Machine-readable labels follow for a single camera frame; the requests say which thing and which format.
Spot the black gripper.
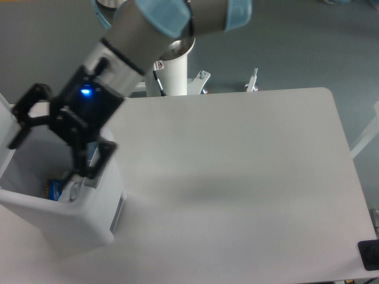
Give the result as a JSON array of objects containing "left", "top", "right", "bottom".
[{"left": 7, "top": 64, "right": 126, "bottom": 182}]

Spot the crushed clear plastic bottle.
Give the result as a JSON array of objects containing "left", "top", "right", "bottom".
[{"left": 59, "top": 141, "right": 98, "bottom": 205}]

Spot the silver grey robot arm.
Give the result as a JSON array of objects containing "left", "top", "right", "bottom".
[{"left": 7, "top": 1, "right": 253, "bottom": 179}]

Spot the white plastic trash can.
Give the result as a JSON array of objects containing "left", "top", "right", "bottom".
[{"left": 1, "top": 98, "right": 127, "bottom": 246}]

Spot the blue yellow snack packet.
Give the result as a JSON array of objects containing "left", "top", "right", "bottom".
[{"left": 45, "top": 179, "right": 63, "bottom": 201}]

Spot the black device at table edge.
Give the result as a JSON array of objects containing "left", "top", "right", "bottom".
[{"left": 358, "top": 240, "right": 378, "bottom": 271}]

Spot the black cable on pedestal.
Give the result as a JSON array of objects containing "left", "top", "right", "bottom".
[{"left": 152, "top": 69, "right": 167, "bottom": 97}]

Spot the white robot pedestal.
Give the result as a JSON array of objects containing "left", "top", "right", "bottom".
[{"left": 144, "top": 37, "right": 195, "bottom": 91}]

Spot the white pedestal base frame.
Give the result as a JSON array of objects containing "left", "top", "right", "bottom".
[{"left": 130, "top": 67, "right": 260, "bottom": 98}]

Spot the white frame leg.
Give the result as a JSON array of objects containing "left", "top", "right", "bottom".
[{"left": 350, "top": 101, "right": 378, "bottom": 159}]

